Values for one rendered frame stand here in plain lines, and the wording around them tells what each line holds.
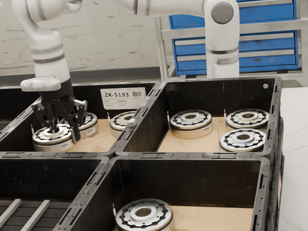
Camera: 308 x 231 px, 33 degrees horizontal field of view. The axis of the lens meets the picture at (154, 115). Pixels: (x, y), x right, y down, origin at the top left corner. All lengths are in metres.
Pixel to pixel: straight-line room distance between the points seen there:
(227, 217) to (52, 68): 0.49
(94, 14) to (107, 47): 0.28
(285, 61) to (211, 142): 1.93
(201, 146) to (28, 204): 0.41
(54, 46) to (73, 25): 3.11
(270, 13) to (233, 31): 1.60
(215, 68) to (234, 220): 0.61
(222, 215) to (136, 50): 3.25
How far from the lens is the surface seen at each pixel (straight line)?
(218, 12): 1.42
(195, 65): 3.17
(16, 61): 4.59
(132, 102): 1.39
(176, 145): 1.23
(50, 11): 1.13
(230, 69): 1.48
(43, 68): 1.17
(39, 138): 1.27
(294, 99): 1.76
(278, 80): 1.28
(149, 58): 4.15
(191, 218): 0.98
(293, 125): 1.58
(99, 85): 1.41
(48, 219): 1.07
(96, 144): 1.31
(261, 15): 3.04
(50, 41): 1.15
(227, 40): 1.45
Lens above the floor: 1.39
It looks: 23 degrees down
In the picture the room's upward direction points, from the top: 9 degrees counter-clockwise
